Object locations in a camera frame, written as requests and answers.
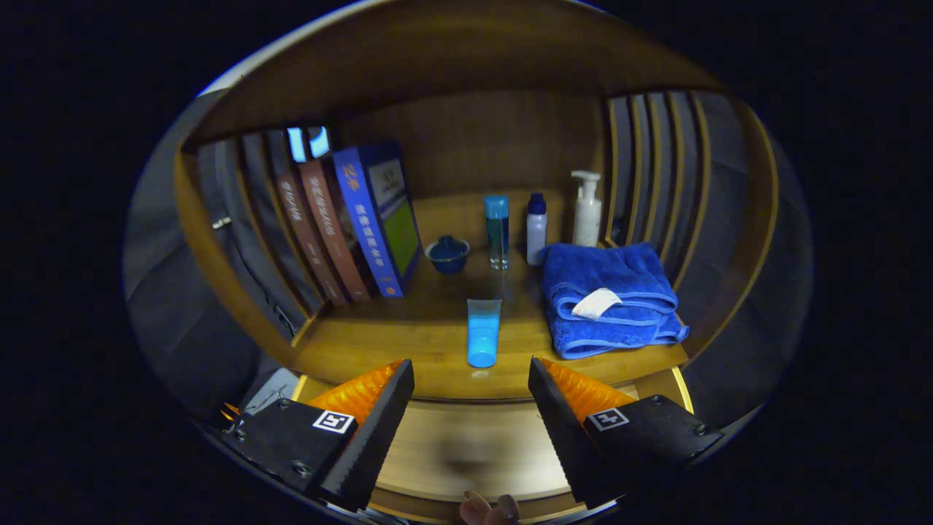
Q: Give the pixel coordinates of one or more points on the clear bottle with blue cap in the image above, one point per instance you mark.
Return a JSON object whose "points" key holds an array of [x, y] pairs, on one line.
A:
{"points": [[497, 226]]}

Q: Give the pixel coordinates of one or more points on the blue book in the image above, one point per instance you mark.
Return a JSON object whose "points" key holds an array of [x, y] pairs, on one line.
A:
{"points": [[368, 219]]}

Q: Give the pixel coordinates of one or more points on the wooden cabinet with shelf frame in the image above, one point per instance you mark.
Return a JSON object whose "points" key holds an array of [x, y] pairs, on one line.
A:
{"points": [[452, 58]]}

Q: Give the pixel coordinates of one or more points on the wooden countertop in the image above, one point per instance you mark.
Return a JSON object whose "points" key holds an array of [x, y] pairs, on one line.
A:
{"points": [[430, 343]]}

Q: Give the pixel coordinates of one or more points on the white pump bottle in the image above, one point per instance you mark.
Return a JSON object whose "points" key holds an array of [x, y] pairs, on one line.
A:
{"points": [[587, 219]]}

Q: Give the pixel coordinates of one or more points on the folded blue towel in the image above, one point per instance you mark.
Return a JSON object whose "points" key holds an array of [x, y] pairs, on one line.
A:
{"points": [[627, 273]]}

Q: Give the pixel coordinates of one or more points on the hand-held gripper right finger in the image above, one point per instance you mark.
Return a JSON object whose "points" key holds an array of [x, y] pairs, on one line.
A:
{"points": [[565, 437]]}

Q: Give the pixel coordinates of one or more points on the dark blue lidded tea bowl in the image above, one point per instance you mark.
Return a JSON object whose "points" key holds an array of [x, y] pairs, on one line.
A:
{"points": [[447, 255]]}

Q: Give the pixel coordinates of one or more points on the wooden drawer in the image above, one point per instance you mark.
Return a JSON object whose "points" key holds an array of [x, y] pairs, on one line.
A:
{"points": [[474, 430]]}

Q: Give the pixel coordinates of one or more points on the blue tube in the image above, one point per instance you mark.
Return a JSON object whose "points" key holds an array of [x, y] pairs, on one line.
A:
{"points": [[483, 335]]}

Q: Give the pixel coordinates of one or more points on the white bottle with dark cap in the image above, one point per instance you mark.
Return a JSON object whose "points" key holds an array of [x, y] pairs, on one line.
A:
{"points": [[536, 233]]}

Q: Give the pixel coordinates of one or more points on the brown book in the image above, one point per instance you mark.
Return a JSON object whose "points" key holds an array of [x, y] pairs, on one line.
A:
{"points": [[335, 233], [306, 233]]}

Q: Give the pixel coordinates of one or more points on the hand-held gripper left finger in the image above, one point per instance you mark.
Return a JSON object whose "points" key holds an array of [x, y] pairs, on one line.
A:
{"points": [[375, 437]]}

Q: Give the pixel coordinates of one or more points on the silver clip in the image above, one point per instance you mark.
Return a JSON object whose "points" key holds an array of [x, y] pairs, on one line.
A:
{"points": [[221, 222]]}

